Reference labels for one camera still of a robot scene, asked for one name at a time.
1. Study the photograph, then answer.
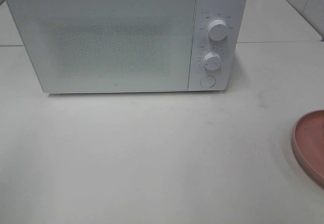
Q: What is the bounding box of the white microwave oven body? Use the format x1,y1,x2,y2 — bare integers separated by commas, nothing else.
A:
5,0,248,94

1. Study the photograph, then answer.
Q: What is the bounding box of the white control knob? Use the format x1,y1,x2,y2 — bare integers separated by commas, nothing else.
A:
207,18,228,41
202,52,222,71

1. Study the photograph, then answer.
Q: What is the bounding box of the round white door button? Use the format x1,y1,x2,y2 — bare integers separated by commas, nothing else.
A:
200,76,216,88

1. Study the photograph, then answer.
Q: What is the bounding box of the pink round plate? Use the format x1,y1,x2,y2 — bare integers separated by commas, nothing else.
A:
292,109,323,187

